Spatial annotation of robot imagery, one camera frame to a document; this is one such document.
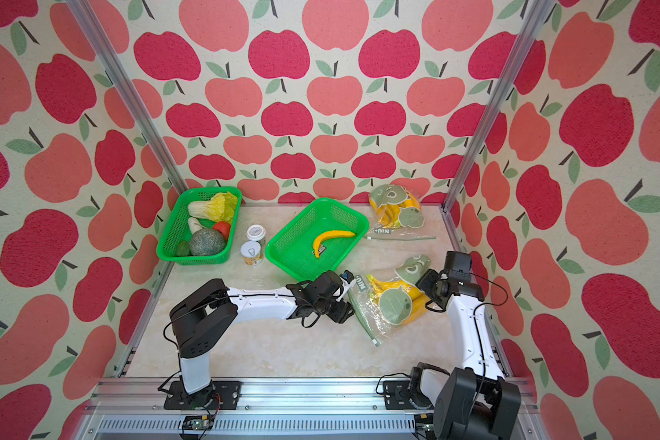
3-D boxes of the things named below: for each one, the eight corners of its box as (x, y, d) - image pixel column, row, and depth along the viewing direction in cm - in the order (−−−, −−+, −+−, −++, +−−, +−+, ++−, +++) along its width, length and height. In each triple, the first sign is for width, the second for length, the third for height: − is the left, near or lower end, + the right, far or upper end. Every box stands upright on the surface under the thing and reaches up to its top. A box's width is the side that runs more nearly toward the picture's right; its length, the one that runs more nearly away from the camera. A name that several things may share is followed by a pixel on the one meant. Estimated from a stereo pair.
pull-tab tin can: (242, 265, 104) (238, 256, 99) (246, 250, 109) (242, 240, 104) (262, 265, 104) (258, 256, 99) (265, 250, 109) (262, 240, 104)
